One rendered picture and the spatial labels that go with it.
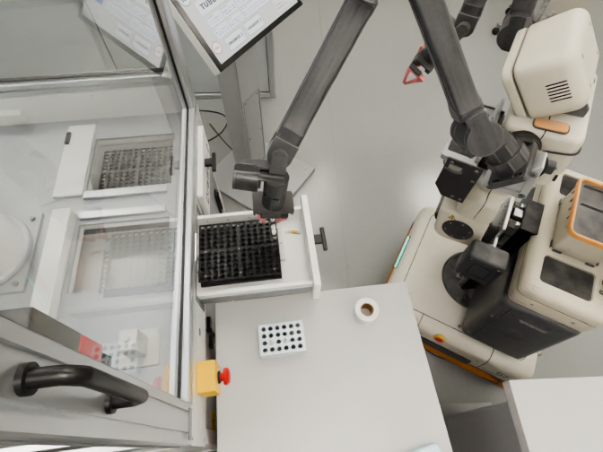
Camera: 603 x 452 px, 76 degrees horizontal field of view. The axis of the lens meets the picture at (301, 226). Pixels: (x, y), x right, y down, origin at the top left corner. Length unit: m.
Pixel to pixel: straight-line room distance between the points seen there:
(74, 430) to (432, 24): 0.83
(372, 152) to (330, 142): 0.28
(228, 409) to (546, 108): 1.05
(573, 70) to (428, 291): 1.08
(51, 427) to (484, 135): 0.84
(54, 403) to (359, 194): 2.04
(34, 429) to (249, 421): 0.75
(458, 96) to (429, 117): 1.95
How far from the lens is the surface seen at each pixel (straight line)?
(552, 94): 1.03
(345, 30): 0.83
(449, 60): 0.88
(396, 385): 1.15
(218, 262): 1.08
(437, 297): 1.79
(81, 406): 0.48
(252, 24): 1.62
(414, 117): 2.81
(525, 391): 1.27
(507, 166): 0.97
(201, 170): 1.23
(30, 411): 0.42
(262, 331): 1.14
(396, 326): 1.18
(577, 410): 1.33
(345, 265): 2.07
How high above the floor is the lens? 1.86
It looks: 60 degrees down
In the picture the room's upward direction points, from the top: 2 degrees clockwise
